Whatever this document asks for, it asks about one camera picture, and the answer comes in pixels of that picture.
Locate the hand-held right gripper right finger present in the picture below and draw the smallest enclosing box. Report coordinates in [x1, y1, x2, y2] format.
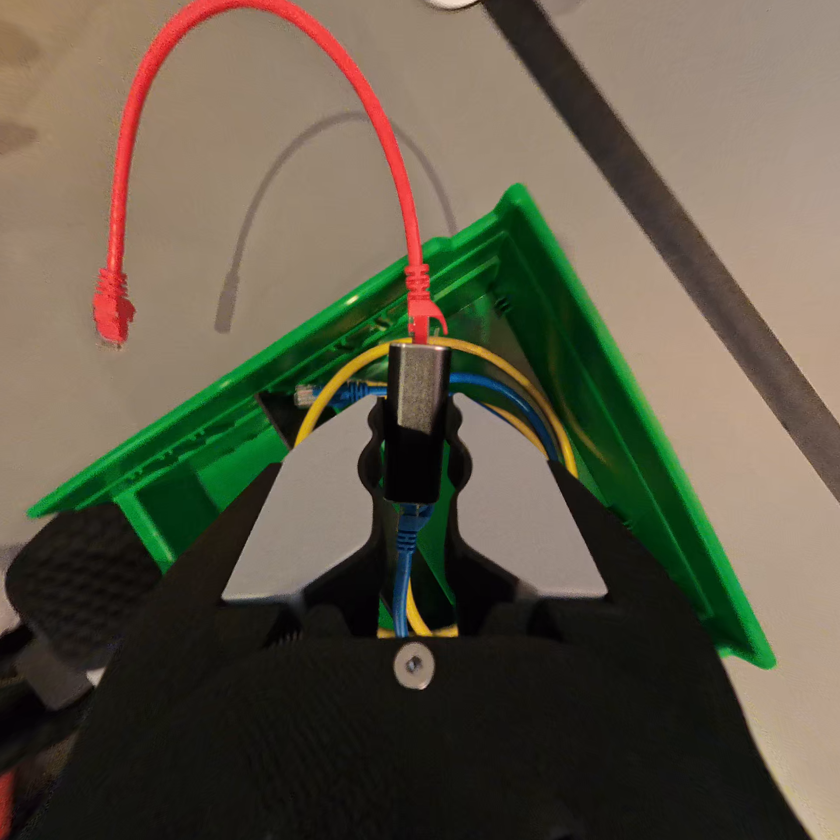
[444, 392, 609, 599]

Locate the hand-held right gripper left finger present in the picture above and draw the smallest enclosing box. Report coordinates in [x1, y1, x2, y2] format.
[222, 395, 388, 603]

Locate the blue ethernet cable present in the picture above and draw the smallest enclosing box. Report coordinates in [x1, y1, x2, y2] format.
[294, 371, 562, 639]

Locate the green plastic bin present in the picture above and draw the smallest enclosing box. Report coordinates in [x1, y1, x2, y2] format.
[26, 184, 777, 670]

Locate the yellow ethernet cable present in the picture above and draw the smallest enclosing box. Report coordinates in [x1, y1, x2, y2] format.
[293, 338, 580, 639]

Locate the black ethernet coupler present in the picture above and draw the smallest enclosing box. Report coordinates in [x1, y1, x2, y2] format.
[382, 341, 454, 505]

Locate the red ethernet cable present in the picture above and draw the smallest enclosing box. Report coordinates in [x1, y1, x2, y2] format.
[92, 0, 450, 346]

